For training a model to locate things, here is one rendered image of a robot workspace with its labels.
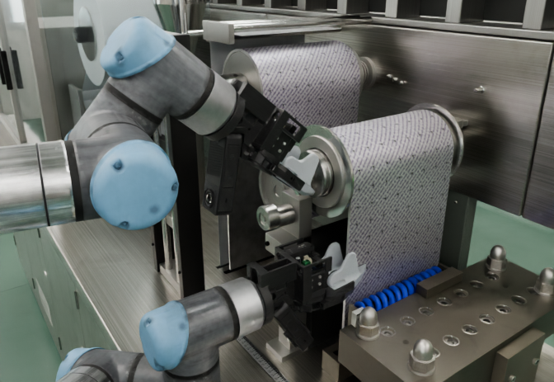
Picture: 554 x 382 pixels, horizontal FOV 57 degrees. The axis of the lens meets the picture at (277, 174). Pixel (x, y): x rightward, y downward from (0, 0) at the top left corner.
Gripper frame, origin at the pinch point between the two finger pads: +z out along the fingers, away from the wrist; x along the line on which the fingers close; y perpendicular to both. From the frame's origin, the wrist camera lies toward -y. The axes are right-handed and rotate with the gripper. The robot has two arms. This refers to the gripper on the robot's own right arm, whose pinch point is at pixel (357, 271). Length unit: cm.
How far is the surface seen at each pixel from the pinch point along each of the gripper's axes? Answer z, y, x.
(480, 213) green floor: 248, -109, 131
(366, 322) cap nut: -5.0, -3.1, -7.7
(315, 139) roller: -3.9, 21.1, 6.8
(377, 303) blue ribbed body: 1.9, -5.1, -3.3
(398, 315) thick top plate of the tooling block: 3.1, -5.9, -6.8
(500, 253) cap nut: 28.2, -2.5, -7.8
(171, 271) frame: -15.1, -16.6, 42.3
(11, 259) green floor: -31, -109, 249
